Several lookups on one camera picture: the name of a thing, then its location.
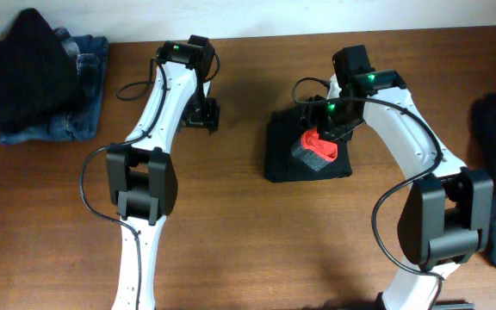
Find black folded garment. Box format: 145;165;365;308
0;8;83;133

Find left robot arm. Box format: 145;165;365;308
106;35;220;310

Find folded blue jeans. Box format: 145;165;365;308
0;28;109;145

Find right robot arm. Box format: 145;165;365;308
303;45;493;310

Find black pants red waistband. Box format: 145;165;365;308
264;107;352;183

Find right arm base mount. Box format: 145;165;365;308
374;293;475;310

